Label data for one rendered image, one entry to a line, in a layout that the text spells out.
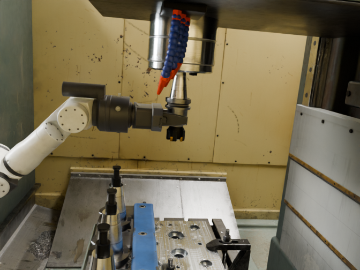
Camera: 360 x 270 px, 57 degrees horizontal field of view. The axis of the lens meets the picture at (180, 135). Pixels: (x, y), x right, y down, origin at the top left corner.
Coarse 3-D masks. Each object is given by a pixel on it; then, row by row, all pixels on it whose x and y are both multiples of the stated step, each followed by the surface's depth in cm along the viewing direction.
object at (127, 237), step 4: (124, 232) 59; (128, 232) 59; (132, 232) 59; (96, 236) 57; (124, 236) 58; (128, 236) 58; (132, 236) 58; (92, 240) 56; (124, 240) 57; (128, 240) 57; (132, 240) 57; (128, 244) 56
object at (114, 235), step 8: (104, 216) 49; (112, 216) 49; (112, 224) 49; (120, 224) 50; (112, 232) 49; (120, 232) 50; (96, 240) 51; (112, 240) 49; (120, 240) 50; (112, 248) 49; (120, 248) 50; (120, 256) 51
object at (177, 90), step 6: (180, 72) 78; (174, 78) 79; (180, 78) 78; (174, 84) 78; (180, 84) 78; (186, 84) 80; (174, 90) 78; (180, 90) 78; (186, 90) 79; (174, 96) 78; (180, 96) 78; (186, 96) 79
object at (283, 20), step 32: (96, 0) 61; (128, 0) 58; (160, 0) 56; (192, 0) 53; (224, 0) 51; (256, 0) 49; (288, 0) 48; (320, 0) 47; (352, 0) 48; (288, 32) 88; (320, 32) 82; (352, 32) 77
